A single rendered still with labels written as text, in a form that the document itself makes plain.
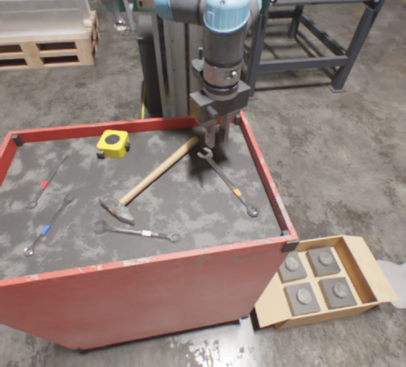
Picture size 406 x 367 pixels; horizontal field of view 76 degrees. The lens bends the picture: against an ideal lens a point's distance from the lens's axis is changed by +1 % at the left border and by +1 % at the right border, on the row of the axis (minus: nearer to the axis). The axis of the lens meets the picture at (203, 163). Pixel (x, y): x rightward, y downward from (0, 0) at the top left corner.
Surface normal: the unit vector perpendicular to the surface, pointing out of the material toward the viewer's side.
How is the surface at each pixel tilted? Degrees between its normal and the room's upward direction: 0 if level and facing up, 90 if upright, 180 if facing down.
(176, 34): 90
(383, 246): 0
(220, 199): 0
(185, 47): 90
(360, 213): 0
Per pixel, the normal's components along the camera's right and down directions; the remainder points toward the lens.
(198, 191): 0.02, -0.66
